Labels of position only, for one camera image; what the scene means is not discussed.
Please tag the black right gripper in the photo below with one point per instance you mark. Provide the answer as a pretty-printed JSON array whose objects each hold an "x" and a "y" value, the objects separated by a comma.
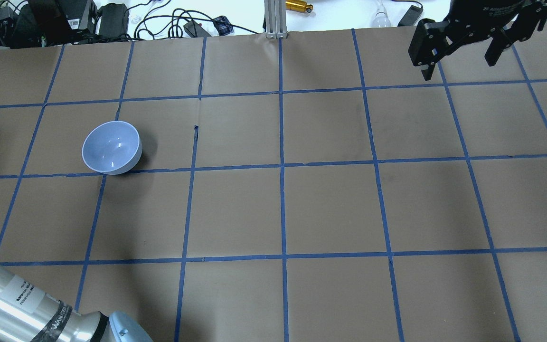
[{"x": 485, "y": 13}]

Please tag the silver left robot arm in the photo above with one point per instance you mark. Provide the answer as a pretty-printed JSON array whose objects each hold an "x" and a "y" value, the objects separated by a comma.
[{"x": 28, "y": 314}]

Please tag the blue ceramic bowl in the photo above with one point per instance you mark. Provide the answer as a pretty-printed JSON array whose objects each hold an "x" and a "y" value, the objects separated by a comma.
[{"x": 112, "y": 148}]

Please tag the black small adapter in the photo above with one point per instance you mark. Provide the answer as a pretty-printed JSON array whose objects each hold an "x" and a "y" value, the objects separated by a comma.
[{"x": 411, "y": 17}]

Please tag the white light bulb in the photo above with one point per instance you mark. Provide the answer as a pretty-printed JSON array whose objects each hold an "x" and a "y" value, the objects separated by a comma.
[{"x": 381, "y": 19}]

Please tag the yellow cylindrical tool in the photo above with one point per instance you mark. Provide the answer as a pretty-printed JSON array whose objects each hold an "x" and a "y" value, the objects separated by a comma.
[{"x": 300, "y": 6}]

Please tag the brown paper table cover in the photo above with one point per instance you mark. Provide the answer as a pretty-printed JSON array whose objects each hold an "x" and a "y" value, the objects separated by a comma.
[{"x": 315, "y": 189}]

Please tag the black power adapter brick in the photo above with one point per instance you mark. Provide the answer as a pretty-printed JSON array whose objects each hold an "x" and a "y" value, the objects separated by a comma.
[{"x": 113, "y": 20}]

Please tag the aluminium frame post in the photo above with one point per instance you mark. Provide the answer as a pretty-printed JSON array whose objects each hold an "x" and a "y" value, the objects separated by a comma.
[{"x": 275, "y": 19}]

